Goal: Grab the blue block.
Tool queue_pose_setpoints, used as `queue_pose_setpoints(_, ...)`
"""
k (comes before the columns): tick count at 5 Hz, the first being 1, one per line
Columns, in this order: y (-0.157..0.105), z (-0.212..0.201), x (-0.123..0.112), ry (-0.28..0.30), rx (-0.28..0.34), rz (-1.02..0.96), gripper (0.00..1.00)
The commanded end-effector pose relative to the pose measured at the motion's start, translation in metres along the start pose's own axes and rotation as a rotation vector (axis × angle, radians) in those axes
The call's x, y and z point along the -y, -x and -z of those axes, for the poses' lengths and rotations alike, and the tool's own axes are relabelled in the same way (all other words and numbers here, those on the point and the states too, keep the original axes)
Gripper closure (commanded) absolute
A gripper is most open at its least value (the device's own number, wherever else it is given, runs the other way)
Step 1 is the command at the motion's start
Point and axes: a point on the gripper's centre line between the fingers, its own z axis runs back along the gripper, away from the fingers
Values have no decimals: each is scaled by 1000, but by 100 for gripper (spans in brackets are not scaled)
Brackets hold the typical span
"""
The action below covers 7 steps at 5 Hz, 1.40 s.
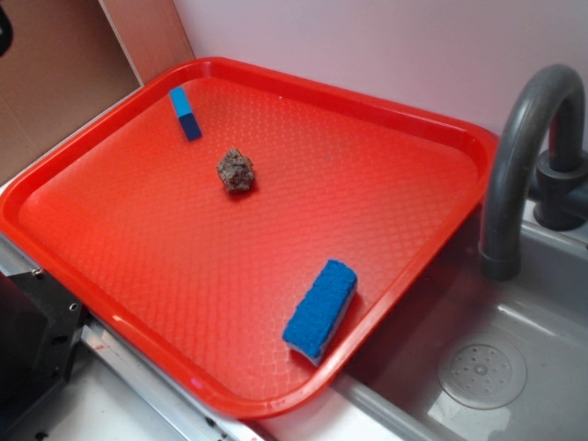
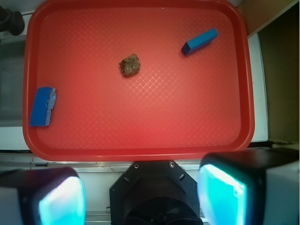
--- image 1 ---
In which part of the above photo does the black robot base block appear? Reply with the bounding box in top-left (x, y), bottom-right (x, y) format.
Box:
top-left (1, 273), bottom-right (85, 431)

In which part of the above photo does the blue rectangular block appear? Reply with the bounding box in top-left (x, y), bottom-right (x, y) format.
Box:
top-left (169, 87), bottom-right (202, 141)

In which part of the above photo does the red plastic tray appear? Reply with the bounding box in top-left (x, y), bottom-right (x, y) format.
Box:
top-left (1, 58), bottom-right (497, 420)

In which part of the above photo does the brown rough rock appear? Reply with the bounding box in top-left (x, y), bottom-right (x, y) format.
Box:
top-left (216, 148), bottom-right (255, 194)

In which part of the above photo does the blue sponge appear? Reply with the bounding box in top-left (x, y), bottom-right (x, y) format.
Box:
top-left (282, 259), bottom-right (358, 367)

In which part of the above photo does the grey plastic sink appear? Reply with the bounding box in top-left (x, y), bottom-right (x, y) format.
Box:
top-left (334, 214), bottom-right (587, 440)

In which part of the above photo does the round sink drain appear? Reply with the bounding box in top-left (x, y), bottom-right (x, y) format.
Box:
top-left (436, 334), bottom-right (527, 410)

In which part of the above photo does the grey curved faucet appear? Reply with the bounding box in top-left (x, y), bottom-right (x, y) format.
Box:
top-left (479, 64), bottom-right (587, 281)

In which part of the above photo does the brown cardboard panel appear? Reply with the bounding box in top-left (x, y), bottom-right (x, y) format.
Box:
top-left (1, 1), bottom-right (194, 183)

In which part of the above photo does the black object top left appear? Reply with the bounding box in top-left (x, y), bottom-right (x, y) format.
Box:
top-left (0, 6), bottom-right (14, 57)

